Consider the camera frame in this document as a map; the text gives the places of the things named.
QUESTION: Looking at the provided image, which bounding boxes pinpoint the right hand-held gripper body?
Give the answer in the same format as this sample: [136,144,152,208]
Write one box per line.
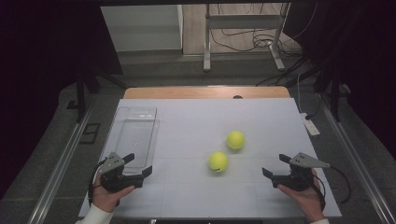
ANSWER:
[270,151,332,192]

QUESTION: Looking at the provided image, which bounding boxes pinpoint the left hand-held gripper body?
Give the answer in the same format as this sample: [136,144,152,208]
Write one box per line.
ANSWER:
[98,151,146,193]

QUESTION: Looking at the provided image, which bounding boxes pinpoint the clear plastic container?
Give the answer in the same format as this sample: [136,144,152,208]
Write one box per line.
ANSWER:
[106,105,161,175]

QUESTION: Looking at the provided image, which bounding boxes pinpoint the yellow-green tennis ball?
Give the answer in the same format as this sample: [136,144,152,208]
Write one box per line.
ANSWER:
[208,151,230,173]
[226,130,247,151]

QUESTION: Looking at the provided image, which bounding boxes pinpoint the person's left hand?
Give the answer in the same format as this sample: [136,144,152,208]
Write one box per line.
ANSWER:
[92,174,136,214]

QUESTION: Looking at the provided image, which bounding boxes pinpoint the person's right hand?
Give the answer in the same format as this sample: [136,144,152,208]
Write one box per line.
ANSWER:
[277,169,326,223]

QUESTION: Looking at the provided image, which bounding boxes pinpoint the white power strip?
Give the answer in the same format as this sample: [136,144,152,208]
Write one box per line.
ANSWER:
[300,112,321,137]

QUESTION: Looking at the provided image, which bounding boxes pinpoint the black stand legs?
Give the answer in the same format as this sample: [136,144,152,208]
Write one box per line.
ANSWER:
[286,66,351,122]
[76,69,129,124]

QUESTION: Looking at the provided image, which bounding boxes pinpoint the wooden table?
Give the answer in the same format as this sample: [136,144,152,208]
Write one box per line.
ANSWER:
[123,86,291,100]

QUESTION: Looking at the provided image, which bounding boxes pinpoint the black curtain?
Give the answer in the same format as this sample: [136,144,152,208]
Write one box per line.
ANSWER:
[283,0,396,160]
[0,0,124,200]

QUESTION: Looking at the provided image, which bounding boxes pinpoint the white cabinet panel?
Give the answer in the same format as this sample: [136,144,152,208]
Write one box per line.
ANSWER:
[100,4,184,52]

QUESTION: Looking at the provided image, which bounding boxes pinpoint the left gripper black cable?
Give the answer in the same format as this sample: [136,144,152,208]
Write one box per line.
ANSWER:
[88,158,108,208]

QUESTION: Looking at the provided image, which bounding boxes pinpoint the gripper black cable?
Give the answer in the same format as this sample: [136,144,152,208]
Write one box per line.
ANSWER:
[330,165,352,205]
[88,158,108,208]

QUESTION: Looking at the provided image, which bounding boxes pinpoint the black floor frame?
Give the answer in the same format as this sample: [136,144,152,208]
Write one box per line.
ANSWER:
[78,122,101,145]

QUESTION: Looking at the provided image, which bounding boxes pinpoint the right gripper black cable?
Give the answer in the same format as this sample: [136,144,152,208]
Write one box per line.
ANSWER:
[330,165,352,205]

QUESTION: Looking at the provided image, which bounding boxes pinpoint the black plug cable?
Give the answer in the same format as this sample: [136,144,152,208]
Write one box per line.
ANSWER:
[305,94,323,120]

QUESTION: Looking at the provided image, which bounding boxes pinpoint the aluminium floor rail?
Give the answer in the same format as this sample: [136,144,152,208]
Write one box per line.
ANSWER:
[318,92,396,224]
[27,102,94,224]

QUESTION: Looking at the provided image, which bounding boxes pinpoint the white power cable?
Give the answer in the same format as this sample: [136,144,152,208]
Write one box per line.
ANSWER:
[296,73,305,115]

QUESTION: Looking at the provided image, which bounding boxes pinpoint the tangle of black floor cables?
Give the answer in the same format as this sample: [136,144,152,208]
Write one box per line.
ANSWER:
[209,3,312,88]

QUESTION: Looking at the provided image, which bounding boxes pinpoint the white metal desk frame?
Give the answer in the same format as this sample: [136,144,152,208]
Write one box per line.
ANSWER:
[203,3,290,73]

